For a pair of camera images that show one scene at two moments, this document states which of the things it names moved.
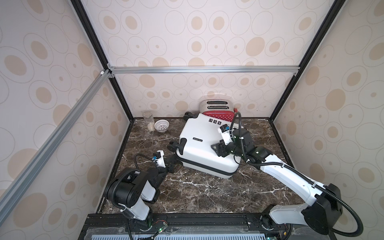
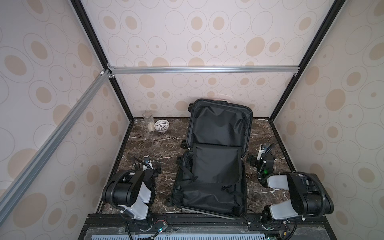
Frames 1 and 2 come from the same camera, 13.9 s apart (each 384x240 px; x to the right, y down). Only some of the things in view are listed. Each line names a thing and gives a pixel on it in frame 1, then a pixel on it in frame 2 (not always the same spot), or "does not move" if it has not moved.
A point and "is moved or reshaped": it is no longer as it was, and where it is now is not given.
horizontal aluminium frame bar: x=280 y=68 does not move
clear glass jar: x=148 y=118 does not move
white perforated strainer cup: x=161 y=125 does not move
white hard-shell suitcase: x=198 y=133 is moved or reshaped
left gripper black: x=170 y=166 → x=156 y=172
